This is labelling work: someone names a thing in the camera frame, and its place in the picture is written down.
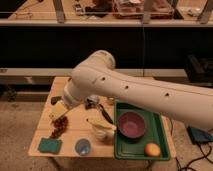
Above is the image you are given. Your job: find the dark red grape bunch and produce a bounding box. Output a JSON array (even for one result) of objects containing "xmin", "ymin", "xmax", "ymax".
[{"xmin": 50, "ymin": 116, "xmax": 68, "ymax": 139}]

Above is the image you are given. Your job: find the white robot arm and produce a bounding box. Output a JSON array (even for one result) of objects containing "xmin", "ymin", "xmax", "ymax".
[{"xmin": 49, "ymin": 50, "xmax": 213, "ymax": 132}]

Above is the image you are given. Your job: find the blue grey cup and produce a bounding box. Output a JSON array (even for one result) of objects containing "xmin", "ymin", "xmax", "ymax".
[{"xmin": 75, "ymin": 139, "xmax": 91, "ymax": 156}]

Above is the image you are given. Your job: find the small metal cup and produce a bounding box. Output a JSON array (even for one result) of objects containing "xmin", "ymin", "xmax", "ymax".
[{"xmin": 107, "ymin": 97, "xmax": 115, "ymax": 105}]

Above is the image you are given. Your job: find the green sponge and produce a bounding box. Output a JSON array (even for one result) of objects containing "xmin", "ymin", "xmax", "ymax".
[{"xmin": 38, "ymin": 138, "xmax": 62, "ymax": 154}]

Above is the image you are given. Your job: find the purple bowl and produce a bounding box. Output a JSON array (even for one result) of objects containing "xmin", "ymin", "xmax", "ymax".
[{"xmin": 117, "ymin": 111, "xmax": 146, "ymax": 139}]

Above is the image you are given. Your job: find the green plastic tray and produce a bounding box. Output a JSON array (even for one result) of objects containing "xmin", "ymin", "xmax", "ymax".
[{"xmin": 114, "ymin": 102, "xmax": 170, "ymax": 161}]

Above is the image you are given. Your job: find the red yellow apple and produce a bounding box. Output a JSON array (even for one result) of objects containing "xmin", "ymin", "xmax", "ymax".
[{"xmin": 144, "ymin": 143, "xmax": 161, "ymax": 157}]

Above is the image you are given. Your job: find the dark power box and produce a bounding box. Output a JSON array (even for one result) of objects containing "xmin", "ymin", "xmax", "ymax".
[{"xmin": 187, "ymin": 126, "xmax": 213, "ymax": 144}]

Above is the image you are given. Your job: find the black handled utensil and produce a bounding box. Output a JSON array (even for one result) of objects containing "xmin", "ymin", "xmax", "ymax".
[{"xmin": 98, "ymin": 104, "xmax": 114, "ymax": 124}]

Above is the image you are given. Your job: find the black floor cable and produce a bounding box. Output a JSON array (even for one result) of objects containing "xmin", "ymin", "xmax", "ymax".
[{"xmin": 175, "ymin": 143, "xmax": 213, "ymax": 171}]

